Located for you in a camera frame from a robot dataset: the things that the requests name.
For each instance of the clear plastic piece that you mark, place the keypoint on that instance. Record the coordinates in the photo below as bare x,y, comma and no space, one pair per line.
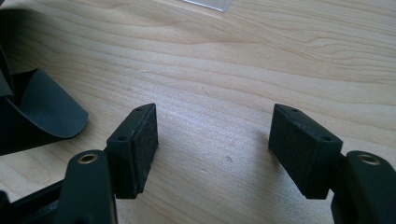
211,4

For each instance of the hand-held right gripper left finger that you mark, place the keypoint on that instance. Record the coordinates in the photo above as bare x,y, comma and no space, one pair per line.
134,149

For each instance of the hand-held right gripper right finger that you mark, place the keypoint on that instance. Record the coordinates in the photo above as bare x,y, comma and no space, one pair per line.
303,149

